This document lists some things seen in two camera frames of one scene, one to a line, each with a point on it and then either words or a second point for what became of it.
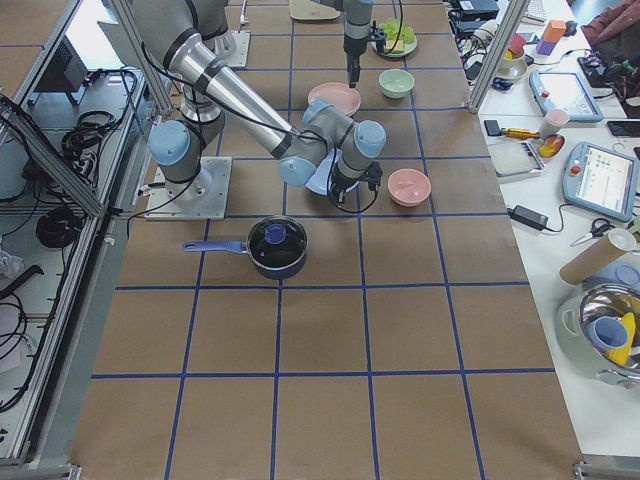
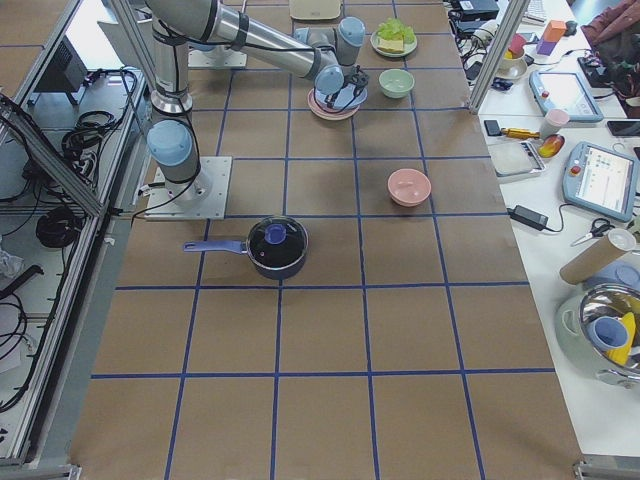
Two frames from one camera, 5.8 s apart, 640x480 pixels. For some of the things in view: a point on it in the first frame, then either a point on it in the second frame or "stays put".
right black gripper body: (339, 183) → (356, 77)
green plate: (408, 49) stays put
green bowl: (396, 83) stays put
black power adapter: (528, 217) stays put
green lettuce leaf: (392, 28) stays put
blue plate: (321, 179) → (325, 86)
